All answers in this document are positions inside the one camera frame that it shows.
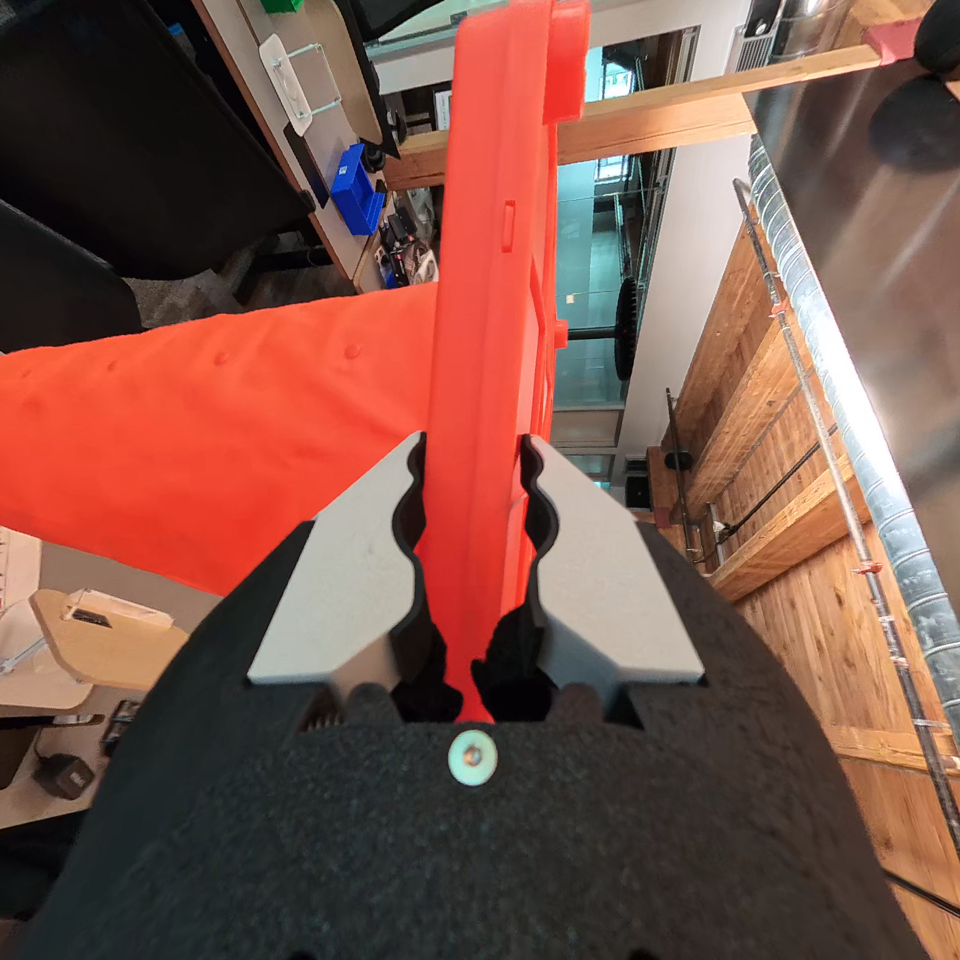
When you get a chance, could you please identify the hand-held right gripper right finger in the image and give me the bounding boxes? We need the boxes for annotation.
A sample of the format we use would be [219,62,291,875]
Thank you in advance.
[519,433,707,688]

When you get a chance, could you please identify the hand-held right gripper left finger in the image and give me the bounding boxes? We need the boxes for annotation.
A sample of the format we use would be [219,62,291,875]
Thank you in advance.
[247,431,444,691]

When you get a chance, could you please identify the orange cloth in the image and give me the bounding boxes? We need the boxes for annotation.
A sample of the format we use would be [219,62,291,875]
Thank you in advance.
[0,283,441,598]

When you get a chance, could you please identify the orange plastic board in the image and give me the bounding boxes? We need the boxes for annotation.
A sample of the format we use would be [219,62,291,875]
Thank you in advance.
[412,0,591,726]

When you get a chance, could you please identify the wooden desk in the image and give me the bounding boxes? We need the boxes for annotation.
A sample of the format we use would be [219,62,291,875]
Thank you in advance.
[191,0,393,294]

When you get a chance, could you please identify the black thin ceiling pipe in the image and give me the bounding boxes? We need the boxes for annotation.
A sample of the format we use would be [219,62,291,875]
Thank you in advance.
[665,387,703,558]

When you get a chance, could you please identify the clear plastic holder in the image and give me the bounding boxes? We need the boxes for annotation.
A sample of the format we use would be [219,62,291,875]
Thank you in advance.
[63,588,174,632]

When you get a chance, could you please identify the tan rounded wooden board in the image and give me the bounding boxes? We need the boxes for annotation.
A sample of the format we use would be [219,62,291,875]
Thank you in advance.
[30,588,189,692]

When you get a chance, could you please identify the thin metal ceiling pipe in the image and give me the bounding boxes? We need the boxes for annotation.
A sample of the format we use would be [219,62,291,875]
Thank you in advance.
[733,178,960,775]

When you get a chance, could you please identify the white paper sheets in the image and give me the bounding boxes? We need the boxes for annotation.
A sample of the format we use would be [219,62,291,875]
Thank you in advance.
[0,525,43,610]

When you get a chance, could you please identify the black power adapter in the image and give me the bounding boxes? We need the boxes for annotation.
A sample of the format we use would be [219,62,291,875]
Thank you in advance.
[33,753,96,801]

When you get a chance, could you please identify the blue storage bin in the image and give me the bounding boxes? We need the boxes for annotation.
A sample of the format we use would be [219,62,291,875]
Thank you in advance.
[330,142,388,237]

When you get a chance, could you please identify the black flat pad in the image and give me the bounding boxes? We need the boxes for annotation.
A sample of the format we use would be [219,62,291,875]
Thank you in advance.
[283,123,332,210]

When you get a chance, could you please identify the wooden ceiling beam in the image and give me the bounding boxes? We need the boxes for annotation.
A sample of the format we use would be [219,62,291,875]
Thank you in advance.
[382,37,883,192]

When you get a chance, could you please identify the black monitor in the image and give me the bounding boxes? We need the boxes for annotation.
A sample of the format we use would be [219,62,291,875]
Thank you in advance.
[333,0,451,174]

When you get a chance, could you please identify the black panel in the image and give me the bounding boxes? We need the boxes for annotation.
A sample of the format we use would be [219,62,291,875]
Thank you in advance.
[0,0,316,280]

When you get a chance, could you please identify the white ventilation grille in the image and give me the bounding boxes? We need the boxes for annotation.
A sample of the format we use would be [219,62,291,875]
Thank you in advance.
[738,0,782,73]

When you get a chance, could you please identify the red pad on beam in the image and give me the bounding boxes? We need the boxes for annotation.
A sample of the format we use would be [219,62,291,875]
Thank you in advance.
[862,18,924,66]

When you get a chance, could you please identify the black round fixture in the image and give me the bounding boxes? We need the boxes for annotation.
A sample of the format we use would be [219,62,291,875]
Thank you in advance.
[914,0,960,76]

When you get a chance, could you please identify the black ceiling cable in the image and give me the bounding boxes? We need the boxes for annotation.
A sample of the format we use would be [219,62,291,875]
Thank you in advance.
[716,423,838,546]

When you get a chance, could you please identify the flat sheet metal duct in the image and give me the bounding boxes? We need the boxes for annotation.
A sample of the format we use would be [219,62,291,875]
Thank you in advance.
[742,45,960,571]

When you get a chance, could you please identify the white plate with wire holder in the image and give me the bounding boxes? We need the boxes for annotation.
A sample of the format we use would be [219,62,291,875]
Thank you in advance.
[258,33,343,137]

